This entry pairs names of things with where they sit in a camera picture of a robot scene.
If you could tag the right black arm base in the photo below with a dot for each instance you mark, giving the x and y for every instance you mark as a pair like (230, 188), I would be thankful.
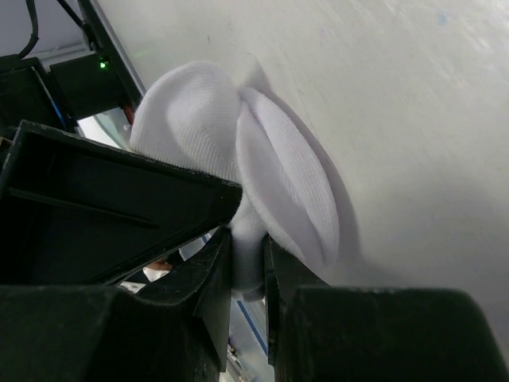
(60, 63)

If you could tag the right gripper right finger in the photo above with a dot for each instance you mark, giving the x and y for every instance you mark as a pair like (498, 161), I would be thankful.
(318, 332)

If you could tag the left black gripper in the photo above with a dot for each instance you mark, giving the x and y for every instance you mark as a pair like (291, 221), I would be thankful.
(75, 211)

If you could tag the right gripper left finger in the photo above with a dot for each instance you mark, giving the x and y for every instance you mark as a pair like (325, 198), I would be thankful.
(175, 329)

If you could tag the white sock with black stripes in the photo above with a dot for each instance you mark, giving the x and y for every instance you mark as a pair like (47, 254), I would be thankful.
(194, 117)

